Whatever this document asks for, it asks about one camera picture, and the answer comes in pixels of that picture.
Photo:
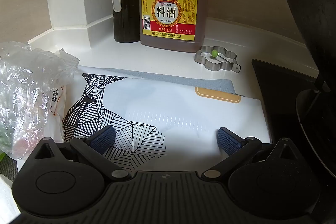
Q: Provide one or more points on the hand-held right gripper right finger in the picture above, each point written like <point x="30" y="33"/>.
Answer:
<point x="228" y="141"/>

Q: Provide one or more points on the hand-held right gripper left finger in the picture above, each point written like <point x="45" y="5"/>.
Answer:
<point x="102" y="138"/>

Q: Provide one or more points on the white spout pouch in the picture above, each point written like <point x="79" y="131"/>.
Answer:
<point x="56" y="119"/>

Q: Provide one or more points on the clear plastic bag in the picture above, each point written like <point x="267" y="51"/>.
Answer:
<point x="23" y="87"/>

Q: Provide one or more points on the white placemat geometric print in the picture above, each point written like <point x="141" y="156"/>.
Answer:
<point x="183" y="108"/>

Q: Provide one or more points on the black stove top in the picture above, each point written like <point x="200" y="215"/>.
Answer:
<point x="278" y="98"/>

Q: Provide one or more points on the grey mat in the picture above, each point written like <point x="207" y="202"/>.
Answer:
<point x="183" y="79"/>

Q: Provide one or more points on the white paper tissue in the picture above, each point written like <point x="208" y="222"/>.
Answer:
<point x="6" y="195"/>

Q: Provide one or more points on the dark oil dispenser bottle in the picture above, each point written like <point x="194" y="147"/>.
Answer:
<point x="126" y="16"/>

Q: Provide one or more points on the brown liquid jug yellow label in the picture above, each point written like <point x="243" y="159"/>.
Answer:
<point x="170" y="14"/>

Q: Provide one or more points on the black wok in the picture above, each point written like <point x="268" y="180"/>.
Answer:
<point x="315" y="19"/>

